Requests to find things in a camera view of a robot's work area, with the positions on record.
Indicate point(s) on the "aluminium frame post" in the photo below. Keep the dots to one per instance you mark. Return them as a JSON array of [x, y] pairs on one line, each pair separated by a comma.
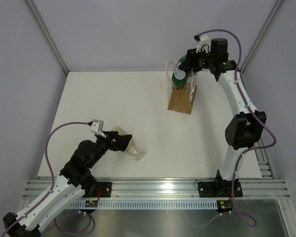
[[262, 33], [36, 15]]

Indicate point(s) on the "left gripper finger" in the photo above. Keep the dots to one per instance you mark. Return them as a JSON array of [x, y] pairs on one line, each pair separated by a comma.
[[120, 142], [110, 136]]

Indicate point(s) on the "right aluminium frame post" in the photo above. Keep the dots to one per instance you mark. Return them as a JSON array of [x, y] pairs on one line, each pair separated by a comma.
[[262, 33]]

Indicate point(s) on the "beige pump bottle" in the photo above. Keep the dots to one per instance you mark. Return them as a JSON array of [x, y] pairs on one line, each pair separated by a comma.
[[131, 148]]

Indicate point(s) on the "left aluminium frame post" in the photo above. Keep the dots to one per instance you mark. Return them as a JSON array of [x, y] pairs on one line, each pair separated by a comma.
[[36, 15]]

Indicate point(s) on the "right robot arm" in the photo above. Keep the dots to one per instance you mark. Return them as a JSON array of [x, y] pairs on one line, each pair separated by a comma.
[[246, 126]]

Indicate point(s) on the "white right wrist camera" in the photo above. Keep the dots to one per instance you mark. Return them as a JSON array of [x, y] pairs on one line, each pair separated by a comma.
[[203, 41]]

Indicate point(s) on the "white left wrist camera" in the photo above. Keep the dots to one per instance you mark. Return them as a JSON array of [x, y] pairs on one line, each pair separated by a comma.
[[96, 127]]

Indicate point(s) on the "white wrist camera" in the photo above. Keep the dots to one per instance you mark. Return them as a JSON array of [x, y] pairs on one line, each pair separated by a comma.
[[203, 41], [96, 127]]

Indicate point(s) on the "green bottle red cap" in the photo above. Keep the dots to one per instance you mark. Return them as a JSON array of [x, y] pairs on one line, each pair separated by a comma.
[[180, 77]]

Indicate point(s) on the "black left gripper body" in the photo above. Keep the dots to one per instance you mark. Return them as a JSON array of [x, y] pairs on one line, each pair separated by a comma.
[[102, 146]]

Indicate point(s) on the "white slotted cable duct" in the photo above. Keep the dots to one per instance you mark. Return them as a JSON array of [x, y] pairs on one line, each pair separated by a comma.
[[105, 204]]

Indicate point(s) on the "brown canvas bag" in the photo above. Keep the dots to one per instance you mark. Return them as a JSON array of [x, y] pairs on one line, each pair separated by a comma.
[[182, 100]]

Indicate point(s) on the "aluminium mounting rail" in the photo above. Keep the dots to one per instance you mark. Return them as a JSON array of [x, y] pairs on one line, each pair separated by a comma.
[[186, 189]]

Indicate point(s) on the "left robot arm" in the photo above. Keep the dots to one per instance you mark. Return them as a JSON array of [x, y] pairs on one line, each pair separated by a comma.
[[73, 182]]

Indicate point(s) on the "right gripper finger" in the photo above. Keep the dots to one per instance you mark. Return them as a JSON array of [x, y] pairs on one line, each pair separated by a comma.
[[189, 59], [189, 68]]

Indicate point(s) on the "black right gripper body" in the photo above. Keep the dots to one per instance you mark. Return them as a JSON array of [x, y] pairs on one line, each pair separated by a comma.
[[202, 60]]

